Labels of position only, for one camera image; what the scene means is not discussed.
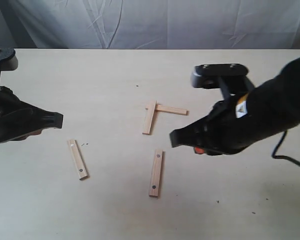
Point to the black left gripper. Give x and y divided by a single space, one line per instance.
34 119

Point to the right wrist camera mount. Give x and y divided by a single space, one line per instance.
230 78

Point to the white backdrop cloth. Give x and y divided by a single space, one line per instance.
150 24

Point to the plain wooden stick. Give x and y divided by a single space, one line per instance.
171 110
151 108

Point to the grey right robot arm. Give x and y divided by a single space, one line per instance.
276 102

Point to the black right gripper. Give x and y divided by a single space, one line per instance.
227 130

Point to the wooden stick with holes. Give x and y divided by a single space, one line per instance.
78 159
155 179

